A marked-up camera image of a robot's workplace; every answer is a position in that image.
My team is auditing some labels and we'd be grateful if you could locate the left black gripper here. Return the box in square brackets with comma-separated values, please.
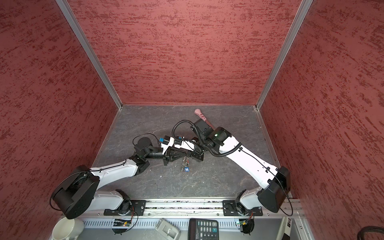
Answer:
[145, 144, 187, 166]

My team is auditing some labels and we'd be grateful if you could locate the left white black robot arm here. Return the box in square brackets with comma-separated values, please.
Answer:
[49, 136, 195, 219]

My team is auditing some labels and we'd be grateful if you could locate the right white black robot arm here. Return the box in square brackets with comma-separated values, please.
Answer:
[191, 120, 291, 215]

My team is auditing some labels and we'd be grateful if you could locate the black calculator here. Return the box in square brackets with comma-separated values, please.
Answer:
[188, 219, 219, 240]

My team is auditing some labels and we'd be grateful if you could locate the grey plastic device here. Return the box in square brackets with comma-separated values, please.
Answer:
[155, 219, 181, 240]

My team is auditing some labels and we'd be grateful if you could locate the white mug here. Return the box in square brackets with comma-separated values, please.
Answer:
[52, 218, 85, 240]

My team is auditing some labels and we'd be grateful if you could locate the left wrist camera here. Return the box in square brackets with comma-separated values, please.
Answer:
[160, 136, 175, 155]

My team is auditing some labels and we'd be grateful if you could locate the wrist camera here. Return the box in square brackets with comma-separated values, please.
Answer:
[174, 137, 195, 151]
[160, 136, 175, 155]

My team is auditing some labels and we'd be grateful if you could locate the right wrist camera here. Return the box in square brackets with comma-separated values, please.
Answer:
[174, 137, 195, 151]

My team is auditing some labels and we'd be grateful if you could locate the pink handled knife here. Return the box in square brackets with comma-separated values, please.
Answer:
[194, 109, 215, 129]

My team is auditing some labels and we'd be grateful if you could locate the aluminium front rail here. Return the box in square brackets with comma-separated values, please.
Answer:
[78, 198, 305, 219]

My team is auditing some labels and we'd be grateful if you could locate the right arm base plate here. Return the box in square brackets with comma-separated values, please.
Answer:
[222, 200, 263, 217]

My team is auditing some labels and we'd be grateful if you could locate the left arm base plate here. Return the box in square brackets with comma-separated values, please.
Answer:
[104, 200, 147, 217]

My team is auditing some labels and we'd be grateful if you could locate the right aluminium corner post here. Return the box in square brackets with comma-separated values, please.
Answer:
[256, 0, 313, 111]

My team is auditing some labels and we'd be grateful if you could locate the aluminium corner post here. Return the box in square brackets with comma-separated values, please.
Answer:
[256, 0, 313, 111]
[56, 0, 124, 111]

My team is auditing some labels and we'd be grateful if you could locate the left aluminium corner post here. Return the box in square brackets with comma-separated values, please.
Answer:
[56, 0, 124, 111]

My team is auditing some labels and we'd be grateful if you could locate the black cable coil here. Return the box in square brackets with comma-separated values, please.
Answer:
[356, 225, 384, 240]

